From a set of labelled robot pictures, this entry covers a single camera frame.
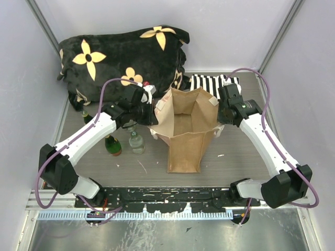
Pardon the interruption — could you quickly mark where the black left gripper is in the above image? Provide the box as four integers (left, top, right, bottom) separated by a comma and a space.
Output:
131, 100, 159, 126

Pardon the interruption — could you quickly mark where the green Perrier bottle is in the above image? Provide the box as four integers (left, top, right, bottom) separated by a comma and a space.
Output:
105, 135, 122, 156

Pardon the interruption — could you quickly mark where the brown canvas tote bag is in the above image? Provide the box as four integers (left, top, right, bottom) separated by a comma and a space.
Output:
149, 88, 225, 173

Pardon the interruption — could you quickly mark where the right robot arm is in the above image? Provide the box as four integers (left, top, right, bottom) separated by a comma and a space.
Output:
217, 84, 312, 209

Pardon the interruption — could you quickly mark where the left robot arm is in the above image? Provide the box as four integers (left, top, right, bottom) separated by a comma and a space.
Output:
38, 84, 158, 207

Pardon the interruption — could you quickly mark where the clear Chang soda bottle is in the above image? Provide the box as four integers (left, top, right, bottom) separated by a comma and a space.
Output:
123, 125, 136, 132

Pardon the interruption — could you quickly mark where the black white striped cloth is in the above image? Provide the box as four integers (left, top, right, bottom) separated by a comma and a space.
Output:
189, 74, 240, 95

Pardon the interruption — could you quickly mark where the black plush flower pillow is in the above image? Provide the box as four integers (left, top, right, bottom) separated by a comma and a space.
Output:
57, 25, 190, 111

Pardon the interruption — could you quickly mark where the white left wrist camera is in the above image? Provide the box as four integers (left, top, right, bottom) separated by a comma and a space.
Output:
138, 83, 156, 104

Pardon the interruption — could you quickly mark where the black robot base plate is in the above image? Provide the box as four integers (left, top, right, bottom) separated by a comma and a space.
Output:
87, 187, 248, 213

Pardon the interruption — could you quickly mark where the aluminium frame rail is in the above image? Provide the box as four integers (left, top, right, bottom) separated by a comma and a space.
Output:
25, 188, 315, 221

